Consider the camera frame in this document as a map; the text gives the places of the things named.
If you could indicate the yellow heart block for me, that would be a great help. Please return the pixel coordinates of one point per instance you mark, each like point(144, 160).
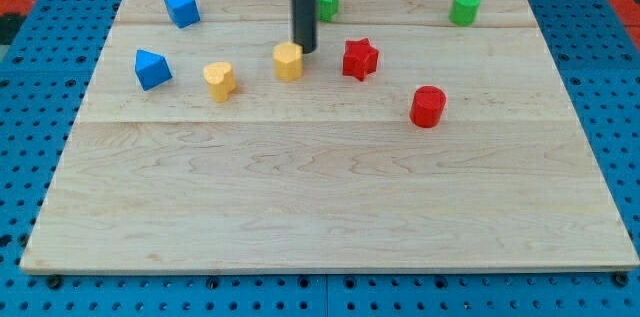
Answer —
point(220, 80)

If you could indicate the blue triangle block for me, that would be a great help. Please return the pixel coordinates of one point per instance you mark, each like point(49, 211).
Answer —
point(151, 69)

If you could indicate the yellow hexagon block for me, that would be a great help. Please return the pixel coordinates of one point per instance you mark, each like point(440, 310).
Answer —
point(288, 61)

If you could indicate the red star block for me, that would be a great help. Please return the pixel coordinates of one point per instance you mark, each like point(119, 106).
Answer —
point(360, 59)

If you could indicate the wooden board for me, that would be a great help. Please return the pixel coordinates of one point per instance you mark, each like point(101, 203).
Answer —
point(327, 174)

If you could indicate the red cylinder block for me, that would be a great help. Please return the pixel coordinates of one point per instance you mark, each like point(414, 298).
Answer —
point(427, 106)

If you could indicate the green star block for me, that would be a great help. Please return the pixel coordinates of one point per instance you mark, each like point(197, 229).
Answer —
point(327, 9)

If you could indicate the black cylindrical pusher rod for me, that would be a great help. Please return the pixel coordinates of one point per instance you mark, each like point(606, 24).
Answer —
point(304, 24)

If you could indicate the blue cube block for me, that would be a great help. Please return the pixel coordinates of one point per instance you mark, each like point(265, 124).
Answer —
point(182, 12)

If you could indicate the green cylinder block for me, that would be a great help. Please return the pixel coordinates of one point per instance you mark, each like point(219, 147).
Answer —
point(463, 12)

